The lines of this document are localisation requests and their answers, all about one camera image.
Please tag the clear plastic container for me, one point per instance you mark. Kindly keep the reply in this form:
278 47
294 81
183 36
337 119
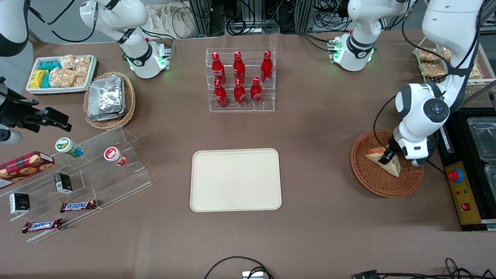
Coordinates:
482 137
491 176

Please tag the red cola bottle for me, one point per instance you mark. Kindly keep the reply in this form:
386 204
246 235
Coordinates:
266 68
255 93
239 68
221 97
217 69
239 95

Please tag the round brown wicker basket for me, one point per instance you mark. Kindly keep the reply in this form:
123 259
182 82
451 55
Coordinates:
379 182

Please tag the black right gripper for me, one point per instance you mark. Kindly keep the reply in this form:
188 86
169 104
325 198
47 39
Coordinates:
16 113

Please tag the triangular sandwich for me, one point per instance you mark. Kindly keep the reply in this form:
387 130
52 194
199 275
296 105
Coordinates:
372 156

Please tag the clear acrylic bottle rack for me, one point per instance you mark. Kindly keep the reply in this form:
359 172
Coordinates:
248 108

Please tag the white rectangular snack bin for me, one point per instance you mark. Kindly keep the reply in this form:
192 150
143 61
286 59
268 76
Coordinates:
35 91

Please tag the small grey device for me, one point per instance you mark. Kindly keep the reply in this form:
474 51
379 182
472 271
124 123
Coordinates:
252 275

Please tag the clear acrylic stepped shelf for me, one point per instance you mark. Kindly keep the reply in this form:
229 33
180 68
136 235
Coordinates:
97 182

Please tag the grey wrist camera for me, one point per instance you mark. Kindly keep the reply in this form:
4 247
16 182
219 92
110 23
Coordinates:
9 136
414 151

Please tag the bagged pastry pack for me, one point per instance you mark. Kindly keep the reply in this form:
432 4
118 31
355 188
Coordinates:
476 71
446 54
429 55
432 70

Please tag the red emergency stop button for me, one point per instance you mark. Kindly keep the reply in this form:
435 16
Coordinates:
455 175

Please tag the green lid yogurt cup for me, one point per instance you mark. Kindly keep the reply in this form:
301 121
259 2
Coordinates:
66 146

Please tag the oval light wicker basket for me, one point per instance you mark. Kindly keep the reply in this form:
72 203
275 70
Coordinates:
130 104

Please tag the beige cloth bag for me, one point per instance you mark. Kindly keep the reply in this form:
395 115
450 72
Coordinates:
170 21

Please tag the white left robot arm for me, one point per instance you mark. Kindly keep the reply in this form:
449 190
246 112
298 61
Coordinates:
422 104

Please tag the red plaid cookie box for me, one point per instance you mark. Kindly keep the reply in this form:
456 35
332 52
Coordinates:
23 166

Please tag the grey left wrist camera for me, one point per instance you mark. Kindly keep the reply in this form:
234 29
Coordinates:
414 151

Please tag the clear bagged rice cracker pack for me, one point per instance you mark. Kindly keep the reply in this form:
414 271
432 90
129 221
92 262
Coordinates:
80 81
82 66
62 77
68 61

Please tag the teal snack packet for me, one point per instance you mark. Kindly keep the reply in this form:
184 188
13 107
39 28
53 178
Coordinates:
50 65
46 81

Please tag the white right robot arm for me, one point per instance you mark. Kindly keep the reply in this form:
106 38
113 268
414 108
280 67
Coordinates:
116 19

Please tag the yellow snack packet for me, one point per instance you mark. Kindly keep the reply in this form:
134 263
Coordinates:
38 78

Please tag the aluminium frame post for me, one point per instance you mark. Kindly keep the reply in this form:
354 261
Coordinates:
200 17
303 15

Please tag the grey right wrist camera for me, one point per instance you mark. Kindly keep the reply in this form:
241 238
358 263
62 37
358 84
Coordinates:
9 136

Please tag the brown snickers bar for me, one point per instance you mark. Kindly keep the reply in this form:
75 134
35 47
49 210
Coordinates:
42 225
78 206

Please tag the small black carton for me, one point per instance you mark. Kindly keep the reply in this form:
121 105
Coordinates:
63 183
19 203

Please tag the red lid yogurt cup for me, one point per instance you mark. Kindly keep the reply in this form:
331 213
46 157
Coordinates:
113 155

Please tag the cream rectangular serving tray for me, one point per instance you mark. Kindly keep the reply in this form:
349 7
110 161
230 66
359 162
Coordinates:
235 180

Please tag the black yellow control box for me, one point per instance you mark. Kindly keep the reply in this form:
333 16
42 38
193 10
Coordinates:
467 217

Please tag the stack of silver foil packs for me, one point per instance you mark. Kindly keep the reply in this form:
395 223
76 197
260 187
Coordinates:
106 99

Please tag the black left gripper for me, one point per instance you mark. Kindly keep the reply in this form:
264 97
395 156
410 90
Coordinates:
391 150

